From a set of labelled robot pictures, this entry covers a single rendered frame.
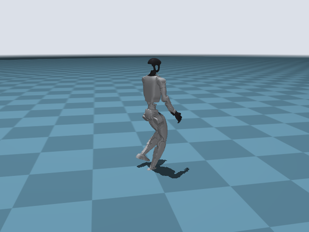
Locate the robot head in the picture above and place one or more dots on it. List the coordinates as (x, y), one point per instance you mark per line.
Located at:
(153, 62)

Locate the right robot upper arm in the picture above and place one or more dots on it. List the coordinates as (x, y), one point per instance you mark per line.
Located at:
(162, 84)

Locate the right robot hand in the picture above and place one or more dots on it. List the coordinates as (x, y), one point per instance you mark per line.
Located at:
(177, 115)

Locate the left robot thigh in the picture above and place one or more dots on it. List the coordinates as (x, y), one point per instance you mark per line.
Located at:
(154, 126)

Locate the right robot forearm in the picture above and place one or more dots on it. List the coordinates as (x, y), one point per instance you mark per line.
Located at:
(169, 105)

